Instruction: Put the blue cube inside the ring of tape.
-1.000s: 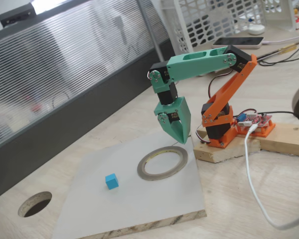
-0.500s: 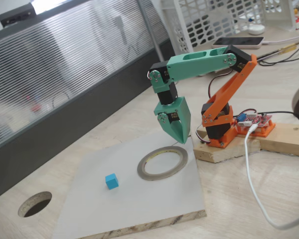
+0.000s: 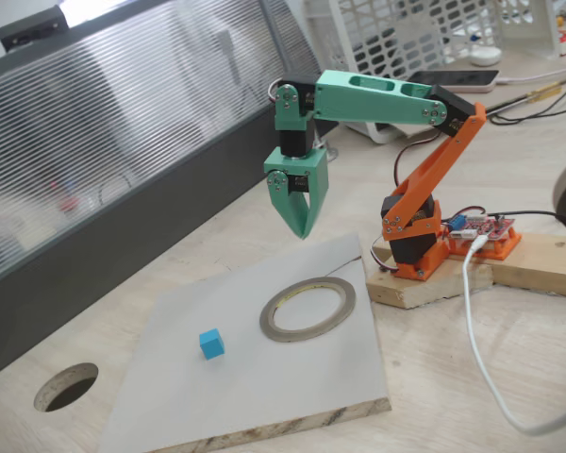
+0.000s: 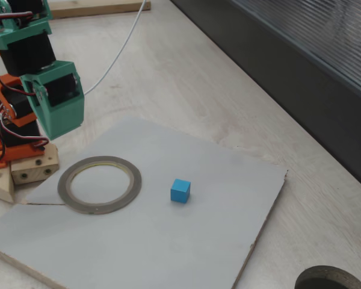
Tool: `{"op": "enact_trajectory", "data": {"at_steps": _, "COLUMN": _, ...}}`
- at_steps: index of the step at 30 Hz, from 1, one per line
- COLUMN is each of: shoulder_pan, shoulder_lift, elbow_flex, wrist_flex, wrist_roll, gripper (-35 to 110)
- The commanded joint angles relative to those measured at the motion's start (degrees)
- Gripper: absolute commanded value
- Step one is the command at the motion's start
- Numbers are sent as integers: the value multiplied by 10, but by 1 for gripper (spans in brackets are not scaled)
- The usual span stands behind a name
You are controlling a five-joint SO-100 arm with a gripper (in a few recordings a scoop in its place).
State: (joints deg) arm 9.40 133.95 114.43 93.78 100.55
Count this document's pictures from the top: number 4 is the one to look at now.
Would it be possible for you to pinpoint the blue cube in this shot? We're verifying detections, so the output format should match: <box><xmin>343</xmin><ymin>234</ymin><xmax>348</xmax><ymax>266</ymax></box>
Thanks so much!
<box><xmin>170</xmin><ymin>178</ymin><xmax>191</xmax><ymax>204</ymax></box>

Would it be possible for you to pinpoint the wooden block with screw holes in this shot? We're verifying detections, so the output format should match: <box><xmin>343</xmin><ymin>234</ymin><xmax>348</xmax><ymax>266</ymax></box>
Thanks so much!
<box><xmin>10</xmin><ymin>143</ymin><xmax>61</xmax><ymax>185</ymax></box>

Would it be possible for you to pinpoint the long wooden plank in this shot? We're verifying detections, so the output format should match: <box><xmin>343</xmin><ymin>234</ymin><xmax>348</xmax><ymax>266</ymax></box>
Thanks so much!
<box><xmin>49</xmin><ymin>0</ymin><xmax>152</xmax><ymax>20</ymax></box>

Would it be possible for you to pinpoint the white laminated board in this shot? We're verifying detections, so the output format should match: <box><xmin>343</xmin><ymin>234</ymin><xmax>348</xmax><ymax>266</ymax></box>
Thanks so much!
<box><xmin>0</xmin><ymin>116</ymin><xmax>289</xmax><ymax>289</ymax></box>

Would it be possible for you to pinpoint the ribbed desk partition screen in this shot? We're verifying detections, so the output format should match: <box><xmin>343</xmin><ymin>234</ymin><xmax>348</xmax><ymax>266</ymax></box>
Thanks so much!
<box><xmin>171</xmin><ymin>0</ymin><xmax>361</xmax><ymax>193</ymax></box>

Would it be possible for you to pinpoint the grey ring of tape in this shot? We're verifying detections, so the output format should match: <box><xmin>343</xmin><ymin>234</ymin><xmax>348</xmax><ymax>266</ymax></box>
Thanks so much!
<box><xmin>57</xmin><ymin>155</ymin><xmax>143</xmax><ymax>216</ymax></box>

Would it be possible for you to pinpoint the white USB cable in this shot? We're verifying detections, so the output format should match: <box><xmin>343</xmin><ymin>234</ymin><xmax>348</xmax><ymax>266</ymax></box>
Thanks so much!
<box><xmin>83</xmin><ymin>0</ymin><xmax>147</xmax><ymax>95</ymax></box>

